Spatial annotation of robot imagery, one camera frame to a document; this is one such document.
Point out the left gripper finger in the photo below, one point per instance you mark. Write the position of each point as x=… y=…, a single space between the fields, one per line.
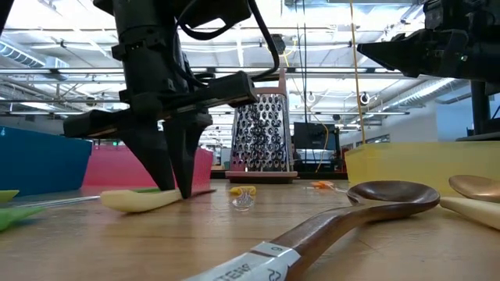
x=186 y=144
x=150 y=148

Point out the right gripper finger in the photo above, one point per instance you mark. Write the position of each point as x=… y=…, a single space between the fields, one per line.
x=402 y=52

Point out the yellow translucent plastic bin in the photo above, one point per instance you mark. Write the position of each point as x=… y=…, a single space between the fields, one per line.
x=410 y=164

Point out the blue plastic bin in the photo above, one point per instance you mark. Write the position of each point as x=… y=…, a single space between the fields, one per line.
x=39 y=164

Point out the dark wooden spoon with label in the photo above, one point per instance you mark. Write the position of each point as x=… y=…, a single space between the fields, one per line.
x=312 y=234

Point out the pink plastic tray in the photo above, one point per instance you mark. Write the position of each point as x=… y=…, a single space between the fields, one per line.
x=113 y=168

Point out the pink steel box grater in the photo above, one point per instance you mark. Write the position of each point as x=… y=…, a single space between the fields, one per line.
x=261 y=140

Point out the grey desk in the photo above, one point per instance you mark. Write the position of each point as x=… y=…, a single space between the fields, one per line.
x=480 y=137

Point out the black round ceiling fixture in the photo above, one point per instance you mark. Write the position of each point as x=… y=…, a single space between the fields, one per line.
x=282 y=43

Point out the black background monitor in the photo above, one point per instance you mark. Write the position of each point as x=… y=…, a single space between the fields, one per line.
x=312 y=136

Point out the green silicone spoon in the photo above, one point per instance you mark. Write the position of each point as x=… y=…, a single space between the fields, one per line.
x=8 y=196

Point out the black metal table frame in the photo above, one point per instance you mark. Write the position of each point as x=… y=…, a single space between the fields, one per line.
x=320 y=176

